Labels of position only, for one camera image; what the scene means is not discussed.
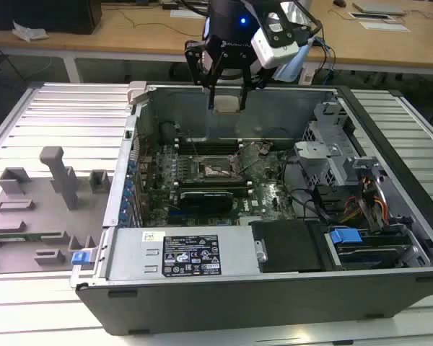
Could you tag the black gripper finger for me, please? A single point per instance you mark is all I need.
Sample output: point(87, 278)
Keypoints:
point(244, 72)
point(196, 68)

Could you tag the silver square CPU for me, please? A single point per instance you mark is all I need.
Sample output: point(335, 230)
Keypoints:
point(228, 104)

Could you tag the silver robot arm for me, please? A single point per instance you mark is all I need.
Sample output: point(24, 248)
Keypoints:
point(292, 66)

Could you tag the black RAM slot bank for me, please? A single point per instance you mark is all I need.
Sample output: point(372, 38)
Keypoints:
point(209, 147)
point(213, 184)

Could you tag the CPU socket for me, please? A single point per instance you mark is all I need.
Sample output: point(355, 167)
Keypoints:
point(213, 169)

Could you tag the white paper sheet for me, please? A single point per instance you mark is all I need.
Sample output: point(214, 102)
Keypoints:
point(382, 26)
point(185, 12)

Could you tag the small white adapter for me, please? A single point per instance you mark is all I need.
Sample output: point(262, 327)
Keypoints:
point(307, 76)

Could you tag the grey case latch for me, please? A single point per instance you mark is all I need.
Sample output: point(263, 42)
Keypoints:
point(136, 90)

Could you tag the wooden desk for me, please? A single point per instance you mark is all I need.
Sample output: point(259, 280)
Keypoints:
point(130, 36)

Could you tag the black computer mouse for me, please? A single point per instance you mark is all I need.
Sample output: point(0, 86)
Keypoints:
point(340, 3)

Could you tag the silver metal drive cage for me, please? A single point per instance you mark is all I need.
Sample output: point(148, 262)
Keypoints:
point(321, 158)

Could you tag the blue card retention clip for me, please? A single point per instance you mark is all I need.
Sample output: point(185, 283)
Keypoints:
point(122, 217)
point(131, 167)
point(124, 207)
point(129, 186)
point(126, 196)

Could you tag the green motherboard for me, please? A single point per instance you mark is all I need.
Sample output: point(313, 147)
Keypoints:
point(267, 191)

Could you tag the white strip with black window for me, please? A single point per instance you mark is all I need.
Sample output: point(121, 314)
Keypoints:
point(368, 16)

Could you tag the silver flat laptop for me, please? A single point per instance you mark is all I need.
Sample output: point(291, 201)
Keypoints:
point(379, 8)

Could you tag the black box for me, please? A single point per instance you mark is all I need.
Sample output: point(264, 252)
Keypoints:
point(39, 14)

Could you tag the crumpled white wrapper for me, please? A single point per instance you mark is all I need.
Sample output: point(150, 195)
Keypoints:
point(29, 31)

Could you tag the black plastic shroud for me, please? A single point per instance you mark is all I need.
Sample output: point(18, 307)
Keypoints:
point(288, 245)

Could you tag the silver power supply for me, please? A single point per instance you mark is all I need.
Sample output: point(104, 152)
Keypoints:
point(137, 252)

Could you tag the hard disk in blue carrier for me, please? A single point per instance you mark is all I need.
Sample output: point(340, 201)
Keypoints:
point(344, 238)

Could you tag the grey parts rack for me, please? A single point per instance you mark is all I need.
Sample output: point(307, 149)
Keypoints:
point(39, 216)

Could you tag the blue case latch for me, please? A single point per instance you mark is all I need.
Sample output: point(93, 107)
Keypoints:
point(80, 258)

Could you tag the open black PC case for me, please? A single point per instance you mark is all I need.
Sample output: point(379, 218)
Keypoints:
point(238, 306)

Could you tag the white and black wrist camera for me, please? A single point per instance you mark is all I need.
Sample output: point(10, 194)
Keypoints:
point(270, 54)

